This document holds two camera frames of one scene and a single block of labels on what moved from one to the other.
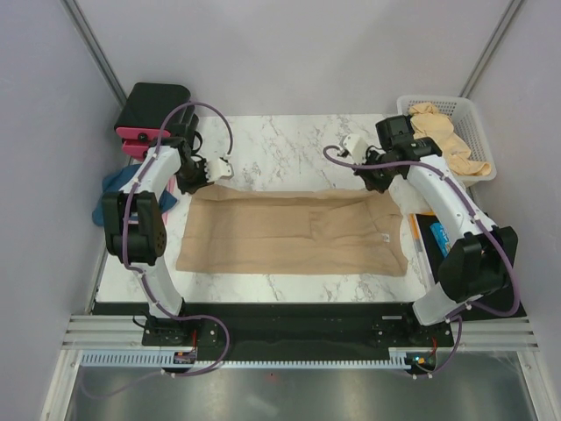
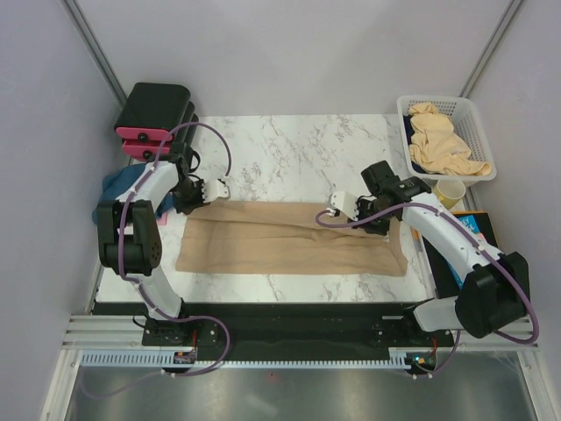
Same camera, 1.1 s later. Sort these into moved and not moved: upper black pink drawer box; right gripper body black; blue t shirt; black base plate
Moved: right gripper body black
Not moved: upper black pink drawer box; black base plate; blue t shirt
